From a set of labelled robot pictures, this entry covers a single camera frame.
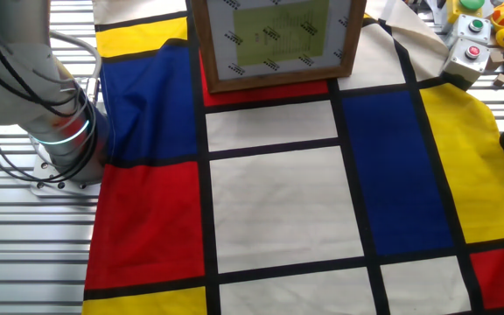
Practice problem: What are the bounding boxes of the colour block patterned cloth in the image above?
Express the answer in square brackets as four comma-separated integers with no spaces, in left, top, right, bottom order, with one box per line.
[80,0,504,315]

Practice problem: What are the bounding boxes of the grey box with red button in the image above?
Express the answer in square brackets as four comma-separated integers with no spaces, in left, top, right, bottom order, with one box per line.
[439,38,492,85]

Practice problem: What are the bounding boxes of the grey box with green button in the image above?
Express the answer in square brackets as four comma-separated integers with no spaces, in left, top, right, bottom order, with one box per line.
[452,13,493,45]

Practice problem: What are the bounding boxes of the small wooden block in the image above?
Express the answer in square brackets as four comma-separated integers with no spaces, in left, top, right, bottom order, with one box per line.
[486,48,504,72]

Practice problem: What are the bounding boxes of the yellow box with green button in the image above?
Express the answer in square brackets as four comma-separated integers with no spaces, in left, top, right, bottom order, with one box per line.
[445,0,486,24]

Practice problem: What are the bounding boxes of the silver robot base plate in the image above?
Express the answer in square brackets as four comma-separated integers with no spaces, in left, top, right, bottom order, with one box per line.
[30,150,102,198]

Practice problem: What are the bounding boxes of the grey base cable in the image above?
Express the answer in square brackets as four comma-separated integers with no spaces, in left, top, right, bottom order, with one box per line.
[49,29,103,104]

